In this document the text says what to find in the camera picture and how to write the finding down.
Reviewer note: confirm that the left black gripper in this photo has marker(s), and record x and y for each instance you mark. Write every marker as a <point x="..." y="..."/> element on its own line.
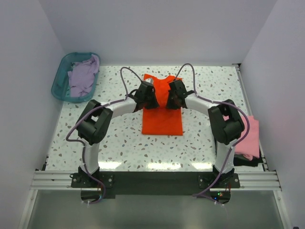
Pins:
<point x="155" y="104"/>

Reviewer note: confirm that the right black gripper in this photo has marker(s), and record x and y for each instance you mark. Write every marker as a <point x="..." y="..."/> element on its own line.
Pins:
<point x="169" y="105"/>

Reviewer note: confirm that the orange t shirt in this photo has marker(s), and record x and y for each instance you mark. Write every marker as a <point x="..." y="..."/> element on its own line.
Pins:
<point x="161" y="121"/>

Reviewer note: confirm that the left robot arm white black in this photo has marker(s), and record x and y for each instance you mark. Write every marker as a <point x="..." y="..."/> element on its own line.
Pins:
<point x="95" y="120"/>

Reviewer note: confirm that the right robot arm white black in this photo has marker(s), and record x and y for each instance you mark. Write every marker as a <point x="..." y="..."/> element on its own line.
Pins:
<point x="225" y="122"/>

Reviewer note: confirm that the lilac t shirt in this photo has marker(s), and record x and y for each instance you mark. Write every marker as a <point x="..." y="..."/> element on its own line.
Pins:
<point x="82" y="76"/>

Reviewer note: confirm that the teal plastic basket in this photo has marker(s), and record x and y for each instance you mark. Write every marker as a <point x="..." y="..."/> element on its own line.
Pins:
<point x="60" y="88"/>

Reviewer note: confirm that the pink folded t shirt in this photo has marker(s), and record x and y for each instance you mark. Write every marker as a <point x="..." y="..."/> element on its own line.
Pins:
<point x="249" y="147"/>

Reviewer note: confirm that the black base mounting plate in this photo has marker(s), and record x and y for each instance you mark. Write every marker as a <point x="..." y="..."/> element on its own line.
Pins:
<point x="109" y="184"/>

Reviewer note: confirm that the black folded t shirt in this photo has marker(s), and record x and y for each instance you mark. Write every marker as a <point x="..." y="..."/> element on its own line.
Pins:
<point x="240" y="160"/>

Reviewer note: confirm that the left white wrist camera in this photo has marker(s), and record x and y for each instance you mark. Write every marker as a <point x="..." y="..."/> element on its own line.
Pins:
<point x="149" y="80"/>

